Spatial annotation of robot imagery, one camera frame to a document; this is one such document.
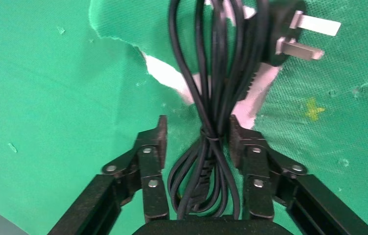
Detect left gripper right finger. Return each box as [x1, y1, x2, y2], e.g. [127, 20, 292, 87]
[229, 114, 308, 221]

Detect green table cloth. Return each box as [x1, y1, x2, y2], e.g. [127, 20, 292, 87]
[0, 0, 368, 235]

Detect black power cord with plug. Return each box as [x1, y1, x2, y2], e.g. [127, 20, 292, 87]
[167, 0, 342, 222]

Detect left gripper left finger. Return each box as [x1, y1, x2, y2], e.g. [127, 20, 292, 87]
[101, 115, 170, 224]

